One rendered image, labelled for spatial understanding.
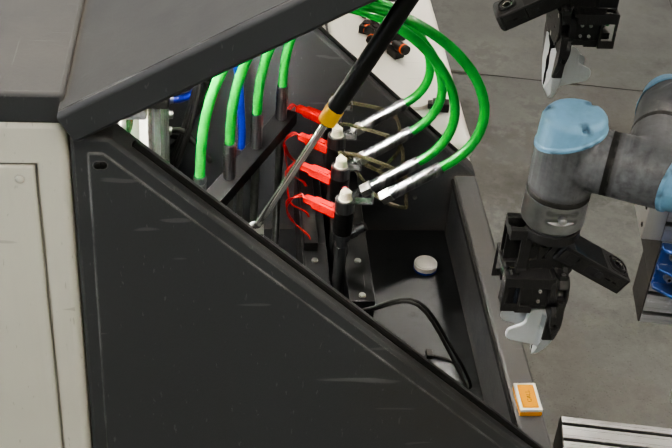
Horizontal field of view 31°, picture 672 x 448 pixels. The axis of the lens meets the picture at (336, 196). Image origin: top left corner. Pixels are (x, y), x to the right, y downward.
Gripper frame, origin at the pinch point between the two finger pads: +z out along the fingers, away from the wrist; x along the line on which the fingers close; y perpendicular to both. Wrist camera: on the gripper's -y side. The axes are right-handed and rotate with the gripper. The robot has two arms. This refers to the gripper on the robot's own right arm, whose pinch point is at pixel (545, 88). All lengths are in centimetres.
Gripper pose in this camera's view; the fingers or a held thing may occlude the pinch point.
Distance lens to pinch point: 174.8
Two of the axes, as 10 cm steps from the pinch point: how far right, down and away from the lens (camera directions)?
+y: 10.0, 0.1, 1.0
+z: -0.7, 8.1, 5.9
